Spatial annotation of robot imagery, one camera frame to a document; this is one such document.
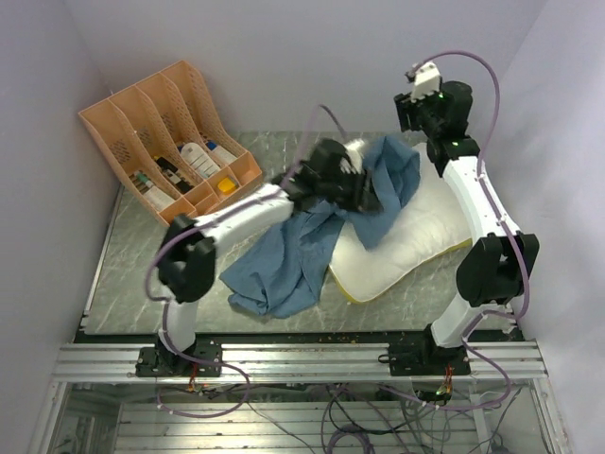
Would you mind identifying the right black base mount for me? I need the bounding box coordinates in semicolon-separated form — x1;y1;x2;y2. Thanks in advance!
378;327;471;376

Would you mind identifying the white tube with blue cap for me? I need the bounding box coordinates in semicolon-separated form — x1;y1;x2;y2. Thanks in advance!
206;141;237;165

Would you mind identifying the yellow small box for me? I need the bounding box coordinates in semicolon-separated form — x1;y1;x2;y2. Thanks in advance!
216;177;238;196

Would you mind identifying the blue pillowcase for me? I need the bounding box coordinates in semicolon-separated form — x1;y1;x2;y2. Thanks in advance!
220;135;421;319

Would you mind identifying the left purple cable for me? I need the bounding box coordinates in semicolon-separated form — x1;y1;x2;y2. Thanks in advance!
144;104;346;420

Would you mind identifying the orange plastic file organizer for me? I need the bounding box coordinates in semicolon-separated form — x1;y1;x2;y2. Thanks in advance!
78;61;263;225

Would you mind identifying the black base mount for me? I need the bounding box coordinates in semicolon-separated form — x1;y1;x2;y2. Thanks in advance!
378;327;471;376
135;342;222;377

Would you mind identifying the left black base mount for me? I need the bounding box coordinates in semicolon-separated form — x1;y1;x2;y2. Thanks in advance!
135;342;222;377

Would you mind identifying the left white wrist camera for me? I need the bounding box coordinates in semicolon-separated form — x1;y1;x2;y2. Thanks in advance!
339;139;369;173

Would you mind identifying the white pillow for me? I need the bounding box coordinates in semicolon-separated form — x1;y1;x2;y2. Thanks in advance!
329;143;472;304

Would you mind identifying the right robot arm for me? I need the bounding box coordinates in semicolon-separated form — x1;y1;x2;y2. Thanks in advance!
394;79;540;375

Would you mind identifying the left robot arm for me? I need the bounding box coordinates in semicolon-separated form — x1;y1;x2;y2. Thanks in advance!
152;139;381;375

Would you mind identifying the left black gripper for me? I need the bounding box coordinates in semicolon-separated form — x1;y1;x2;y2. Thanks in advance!
319;166;386;216

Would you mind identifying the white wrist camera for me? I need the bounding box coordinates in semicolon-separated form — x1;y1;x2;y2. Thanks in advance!
406;61;441;102
339;139;369;173

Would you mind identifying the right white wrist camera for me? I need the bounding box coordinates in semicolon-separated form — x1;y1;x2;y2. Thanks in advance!
406;61;441;102

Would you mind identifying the aluminium frame rail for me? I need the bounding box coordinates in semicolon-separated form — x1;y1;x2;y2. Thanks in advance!
52;341;547;384

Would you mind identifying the white lotion bottle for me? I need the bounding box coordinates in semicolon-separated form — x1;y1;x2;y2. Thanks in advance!
180;142;220;179

